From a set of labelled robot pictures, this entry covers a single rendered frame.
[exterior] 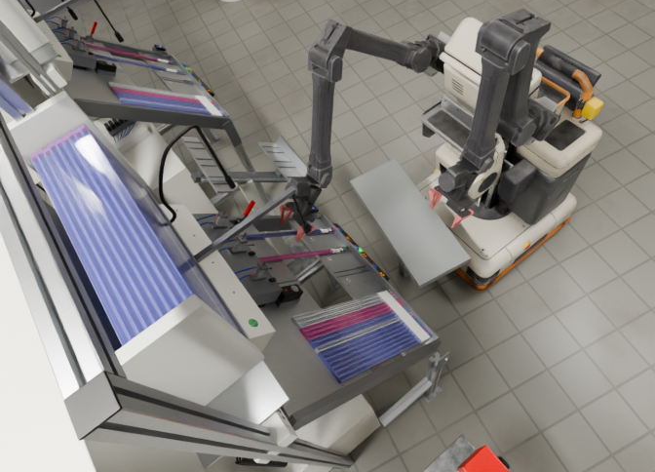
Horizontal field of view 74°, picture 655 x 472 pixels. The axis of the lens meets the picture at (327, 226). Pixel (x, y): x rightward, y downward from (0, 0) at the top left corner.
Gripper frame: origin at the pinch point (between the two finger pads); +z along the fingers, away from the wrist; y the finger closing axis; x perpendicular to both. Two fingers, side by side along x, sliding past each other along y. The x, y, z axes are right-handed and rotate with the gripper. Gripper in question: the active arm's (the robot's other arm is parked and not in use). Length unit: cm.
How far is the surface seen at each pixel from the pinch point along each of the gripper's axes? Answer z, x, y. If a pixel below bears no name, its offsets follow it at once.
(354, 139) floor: -2, 125, -84
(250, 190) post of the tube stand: 9.5, 11.7, -37.6
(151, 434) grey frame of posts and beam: -32, -90, 65
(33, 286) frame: -38, -97, 48
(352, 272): 2.3, 15.6, 22.4
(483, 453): 9, 12, 91
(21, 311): -17, -92, 33
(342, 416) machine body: 39, 6, 55
